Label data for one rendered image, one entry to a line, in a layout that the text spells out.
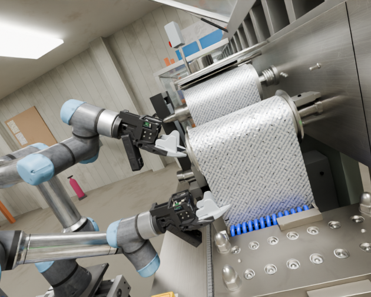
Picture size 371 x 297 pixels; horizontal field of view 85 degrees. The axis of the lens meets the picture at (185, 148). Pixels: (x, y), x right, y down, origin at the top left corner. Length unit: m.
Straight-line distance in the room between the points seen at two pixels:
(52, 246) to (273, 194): 0.62
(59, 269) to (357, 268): 0.99
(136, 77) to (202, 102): 3.91
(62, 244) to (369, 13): 0.82
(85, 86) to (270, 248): 4.92
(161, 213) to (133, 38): 4.24
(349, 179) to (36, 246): 0.83
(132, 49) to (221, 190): 4.24
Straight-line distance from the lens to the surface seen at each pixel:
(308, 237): 0.54
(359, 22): 0.43
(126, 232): 0.63
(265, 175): 0.54
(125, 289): 1.15
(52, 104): 5.73
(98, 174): 5.70
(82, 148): 0.66
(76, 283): 1.13
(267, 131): 0.51
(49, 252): 0.73
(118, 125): 0.58
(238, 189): 0.55
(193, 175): 0.62
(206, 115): 0.72
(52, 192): 1.04
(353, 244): 0.53
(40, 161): 0.61
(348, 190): 0.67
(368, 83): 0.44
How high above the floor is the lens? 1.42
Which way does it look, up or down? 15 degrees down
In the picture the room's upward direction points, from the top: 24 degrees counter-clockwise
